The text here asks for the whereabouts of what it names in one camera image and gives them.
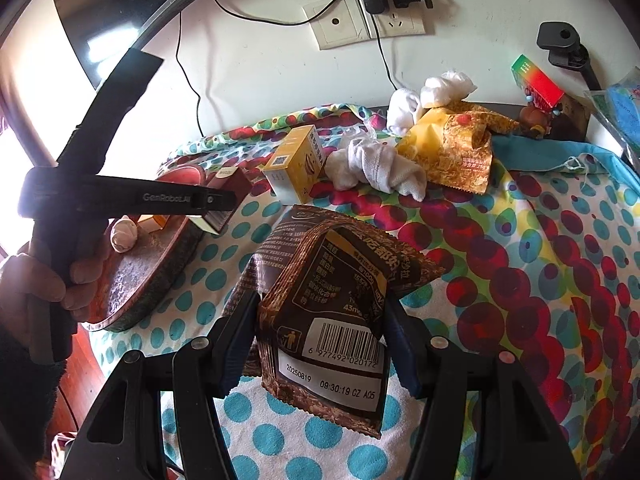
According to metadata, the round red rusty tray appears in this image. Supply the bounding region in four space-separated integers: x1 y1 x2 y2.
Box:
81 164 208 334

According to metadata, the white wall socket plate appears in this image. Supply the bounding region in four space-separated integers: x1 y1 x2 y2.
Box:
303 0 427 51

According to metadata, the small dark red box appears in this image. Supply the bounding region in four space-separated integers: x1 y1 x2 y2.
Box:
202 167 252 234

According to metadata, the brown bead figurine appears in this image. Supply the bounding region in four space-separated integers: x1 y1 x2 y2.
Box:
518 87 559 140

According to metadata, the white sock bundle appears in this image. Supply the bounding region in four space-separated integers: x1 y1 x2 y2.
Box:
324 133 426 202

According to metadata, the yellow smiley medicine box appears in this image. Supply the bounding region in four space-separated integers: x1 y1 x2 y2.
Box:
137 214 170 234

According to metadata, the tall yellow medicine box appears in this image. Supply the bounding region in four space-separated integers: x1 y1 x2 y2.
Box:
262 125 326 205

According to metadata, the person's left hand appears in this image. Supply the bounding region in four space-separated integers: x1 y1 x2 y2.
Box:
1 233 112 347

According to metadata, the black power cable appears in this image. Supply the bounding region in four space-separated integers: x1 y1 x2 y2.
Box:
174 0 402 139

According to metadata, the yellow noodle snack packet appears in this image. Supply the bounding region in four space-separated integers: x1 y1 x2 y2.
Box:
396 101 520 194

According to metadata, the brown snack packet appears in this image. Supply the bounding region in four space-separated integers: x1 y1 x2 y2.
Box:
224 205 444 438

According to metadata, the polka dot tablecloth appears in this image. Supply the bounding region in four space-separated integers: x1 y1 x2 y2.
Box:
90 104 639 479

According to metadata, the green red gradient box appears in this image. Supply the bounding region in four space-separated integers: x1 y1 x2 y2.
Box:
511 54 564 113

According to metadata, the black clamp mount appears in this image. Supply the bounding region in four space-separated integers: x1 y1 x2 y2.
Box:
536 22 602 91

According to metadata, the clear bag with blue items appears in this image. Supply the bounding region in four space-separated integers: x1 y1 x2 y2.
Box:
585 66 640 172

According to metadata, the clear plastic bag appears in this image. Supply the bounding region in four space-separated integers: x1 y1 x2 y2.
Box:
420 70 477 110

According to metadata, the blue cloth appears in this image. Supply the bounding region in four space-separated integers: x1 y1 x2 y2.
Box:
491 136 639 186

